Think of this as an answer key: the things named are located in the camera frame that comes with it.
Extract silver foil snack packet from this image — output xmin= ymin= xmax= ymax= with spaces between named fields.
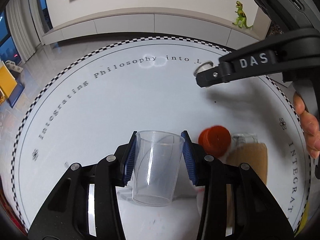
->
xmin=231 ymin=133 xmax=258 ymax=150

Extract clear plastic cup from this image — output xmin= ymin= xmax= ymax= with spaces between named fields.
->
xmin=132 ymin=131 xmax=184 ymax=207

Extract small clear bubble bag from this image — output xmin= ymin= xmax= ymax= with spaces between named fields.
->
xmin=193 ymin=61 xmax=214 ymax=77

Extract person right hand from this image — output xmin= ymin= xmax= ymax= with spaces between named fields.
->
xmin=293 ymin=92 xmax=320 ymax=159

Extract green toy dinosaur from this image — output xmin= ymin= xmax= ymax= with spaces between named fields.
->
xmin=233 ymin=1 xmax=253 ymax=29

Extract white low cabinet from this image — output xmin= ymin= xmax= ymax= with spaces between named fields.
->
xmin=42 ymin=9 xmax=271 ymax=49

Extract yellow toy slide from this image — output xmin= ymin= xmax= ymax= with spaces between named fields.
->
xmin=0 ymin=61 xmax=24 ymax=108

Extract white curtain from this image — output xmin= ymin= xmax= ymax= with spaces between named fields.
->
xmin=5 ymin=0 xmax=36 ymax=63

